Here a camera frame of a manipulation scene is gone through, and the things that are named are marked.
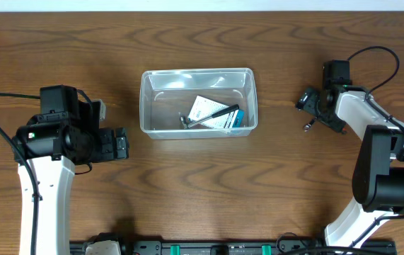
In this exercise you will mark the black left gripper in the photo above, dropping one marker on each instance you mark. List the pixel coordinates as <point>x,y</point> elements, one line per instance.
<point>121,142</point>

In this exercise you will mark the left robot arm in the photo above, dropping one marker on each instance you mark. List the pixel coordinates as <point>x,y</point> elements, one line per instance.
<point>66,133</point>

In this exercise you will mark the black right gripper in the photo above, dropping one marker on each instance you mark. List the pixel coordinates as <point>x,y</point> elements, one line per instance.
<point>306,101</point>

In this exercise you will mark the silver ring spanner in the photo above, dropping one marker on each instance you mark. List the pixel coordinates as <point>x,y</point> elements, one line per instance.
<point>308,126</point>

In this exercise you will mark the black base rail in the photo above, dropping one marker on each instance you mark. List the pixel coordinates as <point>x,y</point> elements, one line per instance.
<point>287,243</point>

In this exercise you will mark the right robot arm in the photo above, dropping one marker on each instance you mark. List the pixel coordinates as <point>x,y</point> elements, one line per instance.
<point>378,178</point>

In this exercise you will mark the black handled claw hammer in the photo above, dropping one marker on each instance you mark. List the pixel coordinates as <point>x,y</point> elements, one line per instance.
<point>186,125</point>

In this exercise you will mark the clear plastic container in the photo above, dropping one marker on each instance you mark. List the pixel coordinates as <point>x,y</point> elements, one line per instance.
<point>166,95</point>

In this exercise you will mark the white blue card package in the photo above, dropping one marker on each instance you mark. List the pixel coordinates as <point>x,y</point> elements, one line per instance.
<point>203,107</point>

